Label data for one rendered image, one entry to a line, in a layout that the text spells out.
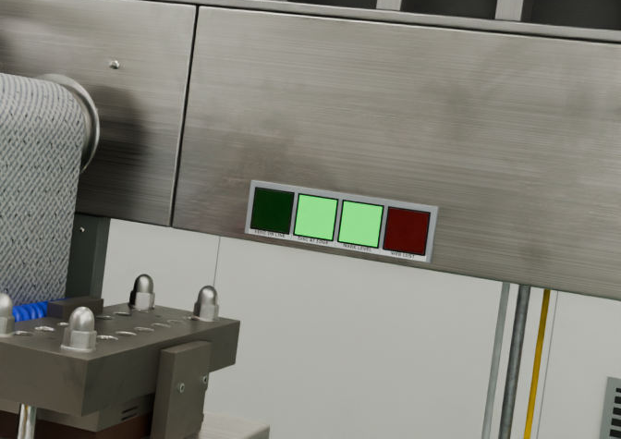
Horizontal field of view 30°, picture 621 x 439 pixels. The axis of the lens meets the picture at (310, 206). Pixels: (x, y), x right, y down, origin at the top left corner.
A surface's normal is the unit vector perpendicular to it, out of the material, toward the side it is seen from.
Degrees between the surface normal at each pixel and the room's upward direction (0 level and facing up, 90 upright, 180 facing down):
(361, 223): 90
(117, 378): 90
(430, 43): 90
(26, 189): 90
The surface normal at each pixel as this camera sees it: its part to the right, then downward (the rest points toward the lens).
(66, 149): 0.94, 0.14
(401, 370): -0.33, 0.00
